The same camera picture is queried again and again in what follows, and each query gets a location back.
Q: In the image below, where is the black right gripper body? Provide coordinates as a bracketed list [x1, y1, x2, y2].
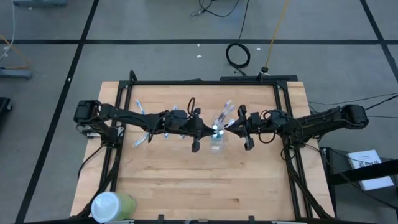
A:
[236, 104, 265, 152]

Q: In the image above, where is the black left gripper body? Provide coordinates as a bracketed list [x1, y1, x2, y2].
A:
[183, 107, 206, 153]

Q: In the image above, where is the clear plastic organizer cup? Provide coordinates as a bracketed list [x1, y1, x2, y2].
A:
[208, 123, 227, 154]

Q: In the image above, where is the black bar behind table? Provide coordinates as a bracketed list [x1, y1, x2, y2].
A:
[219, 73, 299, 83]

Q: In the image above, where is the green disinfecting wipes canister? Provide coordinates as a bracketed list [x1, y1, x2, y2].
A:
[90, 190, 137, 224]

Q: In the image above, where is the white booklet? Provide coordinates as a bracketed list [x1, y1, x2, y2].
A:
[346, 149, 396, 192]

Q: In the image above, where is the black side stand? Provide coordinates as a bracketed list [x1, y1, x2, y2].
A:
[320, 146, 398, 224]

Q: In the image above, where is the grey table foot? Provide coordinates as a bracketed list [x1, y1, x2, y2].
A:
[0, 67, 34, 80]
[12, 0, 68, 9]

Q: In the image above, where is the black caster base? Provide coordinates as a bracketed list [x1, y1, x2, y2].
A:
[0, 96, 14, 123]

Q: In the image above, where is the black aluminium rig frame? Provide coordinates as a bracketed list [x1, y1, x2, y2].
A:
[70, 70, 336, 224]

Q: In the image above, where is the black coiled hanging cable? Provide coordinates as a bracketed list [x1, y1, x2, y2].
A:
[225, 0, 251, 77]

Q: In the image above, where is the yellow hanging cable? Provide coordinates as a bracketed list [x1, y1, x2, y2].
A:
[261, 0, 290, 74]

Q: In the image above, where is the black floor cable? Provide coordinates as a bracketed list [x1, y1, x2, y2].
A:
[307, 92, 398, 106]
[363, 95, 398, 119]

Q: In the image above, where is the thin black hanging cable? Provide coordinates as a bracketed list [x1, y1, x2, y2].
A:
[190, 0, 241, 18]

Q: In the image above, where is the orange floor cable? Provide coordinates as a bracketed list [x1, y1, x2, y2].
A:
[0, 34, 32, 71]

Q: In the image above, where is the white floor cable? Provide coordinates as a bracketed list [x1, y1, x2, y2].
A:
[0, 0, 17, 60]

